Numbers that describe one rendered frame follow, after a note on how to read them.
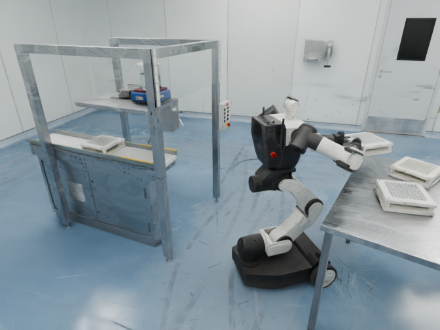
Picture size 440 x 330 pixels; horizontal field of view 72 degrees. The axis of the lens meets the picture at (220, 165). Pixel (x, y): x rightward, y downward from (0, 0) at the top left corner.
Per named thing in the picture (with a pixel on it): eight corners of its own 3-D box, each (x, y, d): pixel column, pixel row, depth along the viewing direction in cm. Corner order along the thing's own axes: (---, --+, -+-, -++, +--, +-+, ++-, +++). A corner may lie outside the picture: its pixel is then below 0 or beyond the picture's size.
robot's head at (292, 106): (289, 116, 179) (291, 102, 175) (281, 112, 188) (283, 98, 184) (299, 116, 181) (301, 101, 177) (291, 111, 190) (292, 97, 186)
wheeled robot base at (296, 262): (250, 302, 207) (252, 264, 193) (226, 252, 252) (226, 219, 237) (330, 281, 224) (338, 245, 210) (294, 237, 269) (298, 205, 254)
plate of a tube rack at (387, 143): (393, 145, 205) (393, 143, 204) (363, 150, 199) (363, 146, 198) (367, 133, 226) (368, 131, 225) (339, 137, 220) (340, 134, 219)
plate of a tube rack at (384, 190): (419, 186, 179) (420, 183, 178) (437, 208, 157) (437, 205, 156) (374, 181, 183) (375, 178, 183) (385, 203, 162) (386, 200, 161)
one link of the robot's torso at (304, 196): (314, 221, 218) (274, 191, 195) (302, 208, 233) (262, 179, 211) (329, 205, 216) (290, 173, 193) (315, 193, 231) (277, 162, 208)
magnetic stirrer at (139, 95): (172, 99, 222) (171, 86, 218) (156, 105, 204) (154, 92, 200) (149, 96, 229) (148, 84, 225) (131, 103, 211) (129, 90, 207)
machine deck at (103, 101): (178, 103, 225) (178, 98, 223) (148, 117, 193) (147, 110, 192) (112, 96, 247) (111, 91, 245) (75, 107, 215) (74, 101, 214)
